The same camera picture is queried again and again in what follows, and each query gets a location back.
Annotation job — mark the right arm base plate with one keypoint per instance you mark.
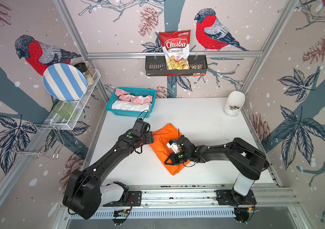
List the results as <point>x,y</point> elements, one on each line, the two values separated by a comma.
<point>232,198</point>

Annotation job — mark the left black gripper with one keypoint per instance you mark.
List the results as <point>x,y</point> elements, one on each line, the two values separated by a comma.
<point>150,137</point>

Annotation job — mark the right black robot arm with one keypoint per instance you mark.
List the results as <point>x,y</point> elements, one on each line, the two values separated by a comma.
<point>247,159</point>

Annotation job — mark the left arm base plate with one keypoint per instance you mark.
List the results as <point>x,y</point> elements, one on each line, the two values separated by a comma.
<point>133,198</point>

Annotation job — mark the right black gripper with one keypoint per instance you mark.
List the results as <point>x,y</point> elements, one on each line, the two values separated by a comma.
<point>172,157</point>

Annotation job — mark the pink patterned garment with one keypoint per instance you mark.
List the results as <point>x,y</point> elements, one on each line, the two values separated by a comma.
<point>127,97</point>

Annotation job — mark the white ceramic holder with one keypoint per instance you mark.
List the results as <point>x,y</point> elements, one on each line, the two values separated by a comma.
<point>234,103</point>

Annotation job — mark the dark lid spice jar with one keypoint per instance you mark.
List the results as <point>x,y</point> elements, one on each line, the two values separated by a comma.
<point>82,67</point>

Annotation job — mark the red Chuba chips bag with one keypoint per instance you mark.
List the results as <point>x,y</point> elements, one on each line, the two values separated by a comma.
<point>176,48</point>

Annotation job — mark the black wall shelf basket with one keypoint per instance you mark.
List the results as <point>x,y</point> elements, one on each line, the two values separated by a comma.
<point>159,66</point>

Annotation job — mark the teal plastic basket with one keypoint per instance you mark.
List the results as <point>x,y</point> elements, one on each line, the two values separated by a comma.
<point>136,92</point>

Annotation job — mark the aluminium mounting rail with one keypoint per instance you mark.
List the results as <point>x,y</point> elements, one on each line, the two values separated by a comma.
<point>266,195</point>

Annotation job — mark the white shorts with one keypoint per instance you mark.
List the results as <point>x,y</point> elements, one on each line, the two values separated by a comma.
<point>130,106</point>

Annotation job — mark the white wire wall rack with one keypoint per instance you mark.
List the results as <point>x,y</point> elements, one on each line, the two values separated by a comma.
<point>49,138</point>

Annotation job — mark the clear spice jar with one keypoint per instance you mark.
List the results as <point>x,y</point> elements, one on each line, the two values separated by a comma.
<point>91,70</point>

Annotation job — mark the green glass cup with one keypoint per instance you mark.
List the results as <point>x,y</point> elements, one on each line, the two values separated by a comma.
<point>65,110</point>

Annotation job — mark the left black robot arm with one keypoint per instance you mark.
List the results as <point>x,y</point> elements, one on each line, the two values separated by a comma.
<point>85,193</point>

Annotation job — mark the blue striped plate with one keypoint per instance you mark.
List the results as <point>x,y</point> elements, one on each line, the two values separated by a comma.
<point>64,82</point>

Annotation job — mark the orange garment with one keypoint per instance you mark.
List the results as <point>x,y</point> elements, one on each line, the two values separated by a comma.
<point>159,146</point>

